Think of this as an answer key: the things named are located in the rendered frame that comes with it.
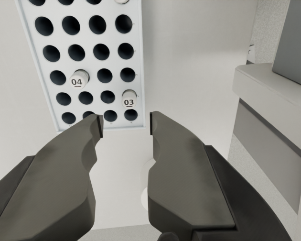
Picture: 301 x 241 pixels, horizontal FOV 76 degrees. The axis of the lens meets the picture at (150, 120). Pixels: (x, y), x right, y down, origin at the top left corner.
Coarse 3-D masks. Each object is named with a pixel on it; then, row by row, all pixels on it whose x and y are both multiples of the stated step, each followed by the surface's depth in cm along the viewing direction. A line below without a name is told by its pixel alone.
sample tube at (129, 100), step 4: (124, 92) 17; (128, 92) 16; (132, 92) 16; (124, 96) 16; (128, 96) 16; (132, 96) 16; (124, 100) 16; (128, 100) 16; (132, 100) 16; (136, 100) 16; (124, 104) 16; (128, 104) 16; (132, 104) 16; (128, 108) 16; (132, 108) 16
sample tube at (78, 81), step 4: (76, 72) 15; (80, 72) 15; (84, 72) 16; (72, 76) 14; (76, 76) 14; (80, 76) 15; (84, 76) 15; (88, 76) 16; (72, 80) 15; (76, 80) 15; (80, 80) 15; (84, 80) 15; (72, 84) 15; (76, 84) 15; (80, 84) 15; (84, 84) 15; (76, 88) 15; (80, 88) 15
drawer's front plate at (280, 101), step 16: (256, 64) 14; (240, 80) 13; (256, 80) 11; (272, 80) 11; (288, 80) 11; (240, 96) 13; (256, 96) 11; (272, 96) 10; (288, 96) 9; (272, 112) 10; (288, 112) 9; (288, 128) 9
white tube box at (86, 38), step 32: (32, 0) 14; (64, 0) 15; (96, 0) 16; (128, 0) 16; (32, 32) 14; (64, 32) 14; (96, 32) 15; (128, 32) 15; (64, 64) 15; (96, 64) 15; (128, 64) 16; (64, 96) 18; (96, 96) 17; (64, 128) 18; (128, 128) 18
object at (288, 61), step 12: (300, 0) 10; (288, 12) 10; (300, 12) 10; (288, 24) 10; (300, 24) 10; (288, 36) 11; (300, 36) 10; (276, 48) 12; (288, 48) 11; (300, 48) 10; (276, 60) 12; (288, 60) 11; (300, 60) 10; (276, 72) 12; (288, 72) 11; (300, 72) 10
